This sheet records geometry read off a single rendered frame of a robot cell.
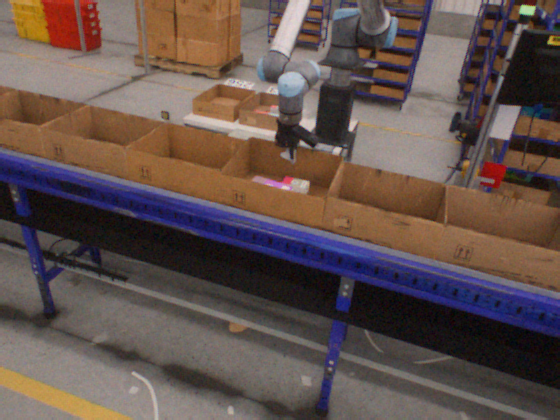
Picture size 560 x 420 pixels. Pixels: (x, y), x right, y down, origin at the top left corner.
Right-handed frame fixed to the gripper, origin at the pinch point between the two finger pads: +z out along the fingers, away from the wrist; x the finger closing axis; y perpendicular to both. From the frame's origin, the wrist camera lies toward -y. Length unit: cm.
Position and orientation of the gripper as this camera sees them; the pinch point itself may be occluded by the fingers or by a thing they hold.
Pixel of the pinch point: (295, 161)
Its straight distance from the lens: 178.1
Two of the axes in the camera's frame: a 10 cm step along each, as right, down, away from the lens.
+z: -0.1, 7.1, 7.1
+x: -3.2, 6.7, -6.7
